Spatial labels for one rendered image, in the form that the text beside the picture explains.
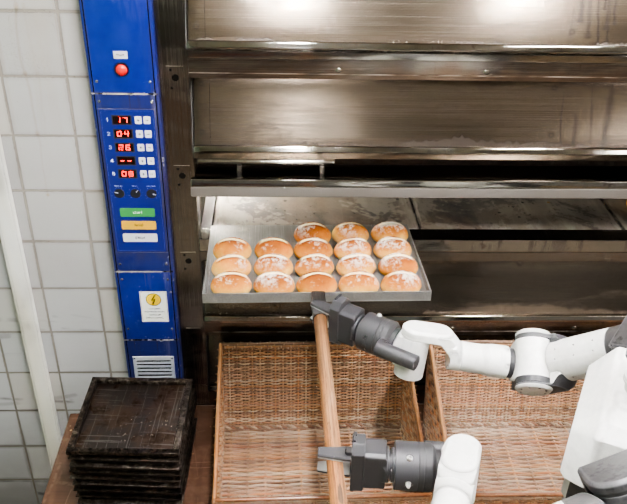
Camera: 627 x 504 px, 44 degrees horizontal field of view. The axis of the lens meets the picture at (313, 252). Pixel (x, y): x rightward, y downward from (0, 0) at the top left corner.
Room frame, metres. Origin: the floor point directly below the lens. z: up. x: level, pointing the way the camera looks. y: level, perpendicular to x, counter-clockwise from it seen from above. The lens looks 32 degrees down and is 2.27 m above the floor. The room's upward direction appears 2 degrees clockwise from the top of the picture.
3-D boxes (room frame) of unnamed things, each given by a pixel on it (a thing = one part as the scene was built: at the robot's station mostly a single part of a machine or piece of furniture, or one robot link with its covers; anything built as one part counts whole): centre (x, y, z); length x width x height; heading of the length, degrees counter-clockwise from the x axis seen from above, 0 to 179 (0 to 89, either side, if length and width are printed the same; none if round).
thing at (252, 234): (1.70, 0.00, 1.19); 0.55 x 0.36 x 0.03; 94
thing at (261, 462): (1.54, -0.03, 0.72); 0.56 x 0.49 x 0.28; 94
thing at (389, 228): (1.81, -0.21, 1.21); 0.10 x 0.07 x 0.06; 90
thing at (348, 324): (1.40, -0.11, 1.19); 0.12 x 0.10 x 0.13; 59
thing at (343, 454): (1.00, -0.05, 1.21); 0.06 x 0.03 x 0.02; 87
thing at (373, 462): (1.00, -0.14, 1.19); 0.12 x 0.10 x 0.13; 87
